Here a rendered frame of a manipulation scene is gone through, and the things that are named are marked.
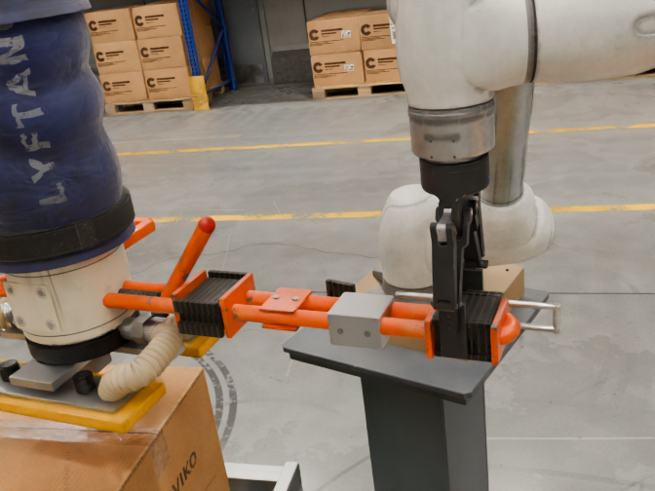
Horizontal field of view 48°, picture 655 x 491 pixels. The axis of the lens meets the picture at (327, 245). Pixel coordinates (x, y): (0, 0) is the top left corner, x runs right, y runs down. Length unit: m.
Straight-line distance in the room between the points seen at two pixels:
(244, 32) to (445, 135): 9.24
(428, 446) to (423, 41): 1.32
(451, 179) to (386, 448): 1.29
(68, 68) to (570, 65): 0.62
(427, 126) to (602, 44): 0.18
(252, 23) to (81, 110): 8.93
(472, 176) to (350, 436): 2.01
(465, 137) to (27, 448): 0.88
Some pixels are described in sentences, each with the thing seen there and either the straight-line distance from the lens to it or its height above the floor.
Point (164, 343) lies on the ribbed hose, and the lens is 1.04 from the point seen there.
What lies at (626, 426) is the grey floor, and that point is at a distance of 2.76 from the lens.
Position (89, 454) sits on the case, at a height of 0.95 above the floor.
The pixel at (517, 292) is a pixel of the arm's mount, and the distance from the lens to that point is 1.89.
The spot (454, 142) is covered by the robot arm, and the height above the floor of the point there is 1.44.
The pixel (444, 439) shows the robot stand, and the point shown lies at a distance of 1.86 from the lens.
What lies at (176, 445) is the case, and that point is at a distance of 1.31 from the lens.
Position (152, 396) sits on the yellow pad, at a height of 1.09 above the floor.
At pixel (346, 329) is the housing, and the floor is 1.20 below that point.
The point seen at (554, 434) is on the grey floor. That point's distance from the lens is 2.70.
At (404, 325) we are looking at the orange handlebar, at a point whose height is 1.21.
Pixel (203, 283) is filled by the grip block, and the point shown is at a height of 1.22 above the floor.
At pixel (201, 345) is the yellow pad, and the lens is 1.15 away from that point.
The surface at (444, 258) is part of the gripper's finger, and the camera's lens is 0.78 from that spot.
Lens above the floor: 1.64
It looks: 22 degrees down
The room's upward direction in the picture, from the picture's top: 8 degrees counter-clockwise
